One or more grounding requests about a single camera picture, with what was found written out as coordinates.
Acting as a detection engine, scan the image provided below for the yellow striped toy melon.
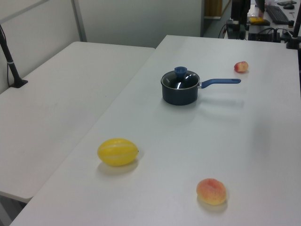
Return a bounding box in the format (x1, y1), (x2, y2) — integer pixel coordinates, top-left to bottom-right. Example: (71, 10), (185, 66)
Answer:
(97, 137), (139, 167)

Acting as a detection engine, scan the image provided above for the black electronics box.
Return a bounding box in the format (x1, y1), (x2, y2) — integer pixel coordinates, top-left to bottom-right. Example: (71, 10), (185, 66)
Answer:
(248, 27), (282, 43)

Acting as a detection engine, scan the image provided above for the black clamp stand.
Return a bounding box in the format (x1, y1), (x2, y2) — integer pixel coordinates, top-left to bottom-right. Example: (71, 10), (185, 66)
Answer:
(285, 13), (301, 50)

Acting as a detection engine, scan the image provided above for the glass lid with blue knob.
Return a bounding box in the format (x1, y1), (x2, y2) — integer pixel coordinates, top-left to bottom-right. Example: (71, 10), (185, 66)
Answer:
(161, 66), (201, 90)

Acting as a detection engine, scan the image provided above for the black pole with base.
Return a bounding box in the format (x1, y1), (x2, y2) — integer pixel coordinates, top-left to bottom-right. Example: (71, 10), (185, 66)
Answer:
(0, 23), (29, 89)

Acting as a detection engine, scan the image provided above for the black machine frame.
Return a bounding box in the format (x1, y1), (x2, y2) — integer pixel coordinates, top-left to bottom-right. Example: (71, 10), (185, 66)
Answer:
(226, 0), (251, 40)

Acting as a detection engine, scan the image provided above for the grey metal frame post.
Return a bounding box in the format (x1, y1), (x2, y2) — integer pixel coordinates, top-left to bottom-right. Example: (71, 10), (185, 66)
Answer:
(200, 0), (206, 37)

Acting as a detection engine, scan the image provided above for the black computer keyboard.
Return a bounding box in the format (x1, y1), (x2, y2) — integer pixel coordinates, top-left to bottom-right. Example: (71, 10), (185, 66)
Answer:
(267, 5), (289, 24)

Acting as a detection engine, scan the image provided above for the dark pot with blue handle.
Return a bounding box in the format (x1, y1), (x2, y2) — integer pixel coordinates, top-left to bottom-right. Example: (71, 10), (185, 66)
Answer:
(160, 74), (242, 106)

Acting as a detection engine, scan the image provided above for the wooden panel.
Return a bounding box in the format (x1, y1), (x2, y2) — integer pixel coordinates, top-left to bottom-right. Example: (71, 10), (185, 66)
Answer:
(204, 0), (223, 19)

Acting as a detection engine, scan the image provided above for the orange toy peach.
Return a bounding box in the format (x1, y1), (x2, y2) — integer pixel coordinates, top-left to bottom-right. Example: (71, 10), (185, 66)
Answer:
(196, 178), (227, 205)

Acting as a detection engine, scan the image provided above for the small red apple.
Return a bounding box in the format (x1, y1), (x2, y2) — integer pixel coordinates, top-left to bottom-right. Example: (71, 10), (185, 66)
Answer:
(233, 61), (249, 73)

